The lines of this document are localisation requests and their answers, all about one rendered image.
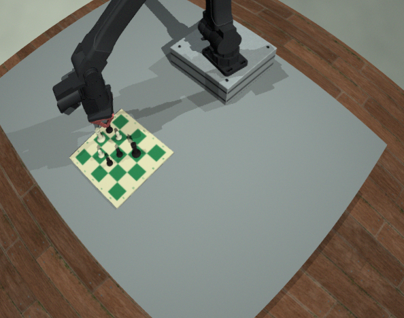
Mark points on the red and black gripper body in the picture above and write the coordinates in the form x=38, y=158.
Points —
x=105, y=105

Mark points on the green and cream chessboard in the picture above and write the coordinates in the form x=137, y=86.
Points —
x=119, y=181

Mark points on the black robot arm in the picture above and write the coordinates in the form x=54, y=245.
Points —
x=216, y=26

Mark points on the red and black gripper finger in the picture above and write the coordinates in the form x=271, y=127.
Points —
x=102, y=124

